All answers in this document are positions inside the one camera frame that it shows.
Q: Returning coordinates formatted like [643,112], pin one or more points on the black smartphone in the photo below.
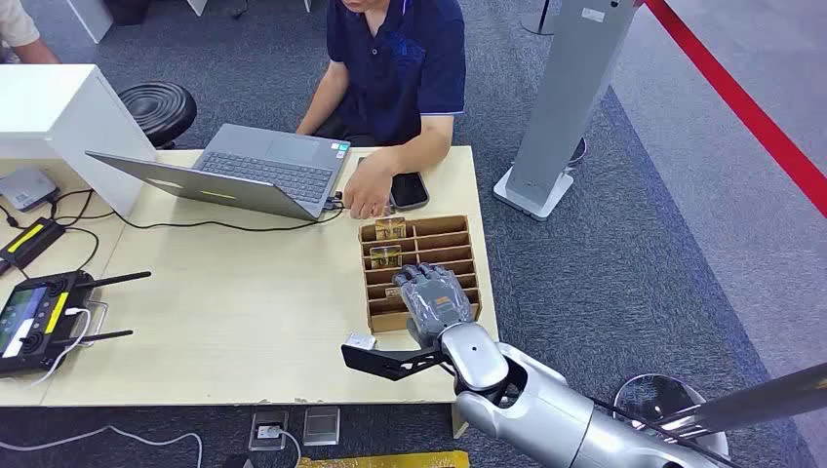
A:
[409,190]

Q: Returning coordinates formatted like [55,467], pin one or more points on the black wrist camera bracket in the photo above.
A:
[394,363]

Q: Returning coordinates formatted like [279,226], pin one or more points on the person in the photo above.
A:
[400,71]
[19,32]

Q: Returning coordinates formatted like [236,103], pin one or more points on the dark stanchion base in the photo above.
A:
[539,22]

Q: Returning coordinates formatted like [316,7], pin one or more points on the chrome stanchion pole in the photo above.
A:
[756,397]

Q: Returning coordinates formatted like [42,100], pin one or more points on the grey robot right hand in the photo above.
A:
[434,303]

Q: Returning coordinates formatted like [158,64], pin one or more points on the chrome stanchion base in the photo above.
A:
[652,397]

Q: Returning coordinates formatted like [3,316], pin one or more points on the black round stool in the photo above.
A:
[157,110]

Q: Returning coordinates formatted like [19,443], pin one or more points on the floor socket with plug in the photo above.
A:
[268,431]

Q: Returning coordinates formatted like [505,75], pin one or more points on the black remote controller with antennas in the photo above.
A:
[35,320]

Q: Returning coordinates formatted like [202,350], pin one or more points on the black adapter with yellow label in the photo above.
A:
[29,240]

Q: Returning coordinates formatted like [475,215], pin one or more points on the grey open laptop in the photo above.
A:
[271,169]

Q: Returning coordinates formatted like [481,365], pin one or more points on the white cabinet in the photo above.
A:
[58,110]

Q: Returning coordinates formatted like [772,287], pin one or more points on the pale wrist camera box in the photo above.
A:
[360,342]

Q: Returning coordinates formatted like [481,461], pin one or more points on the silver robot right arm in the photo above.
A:
[549,407]

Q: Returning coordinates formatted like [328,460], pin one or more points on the wooden slotted card organizer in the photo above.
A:
[446,244]

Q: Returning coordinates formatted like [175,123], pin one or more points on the red barrier belt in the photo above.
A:
[743,103]

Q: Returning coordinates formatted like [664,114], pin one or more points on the person's right forearm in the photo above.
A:
[323,100]

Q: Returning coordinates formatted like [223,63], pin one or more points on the closed floor socket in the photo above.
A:
[321,426]

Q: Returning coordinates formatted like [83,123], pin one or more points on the yellow strip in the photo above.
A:
[387,460]

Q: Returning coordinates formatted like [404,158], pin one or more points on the person's left forearm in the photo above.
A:
[420,145]

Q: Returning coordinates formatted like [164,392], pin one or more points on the white furniture panel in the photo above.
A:
[90,16]

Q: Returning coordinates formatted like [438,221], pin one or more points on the person's left hand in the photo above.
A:
[366,190]

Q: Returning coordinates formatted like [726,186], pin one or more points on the gold card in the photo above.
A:
[392,293]
[390,228]
[385,258]

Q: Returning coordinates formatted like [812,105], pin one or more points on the grey gate pillar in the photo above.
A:
[568,97]

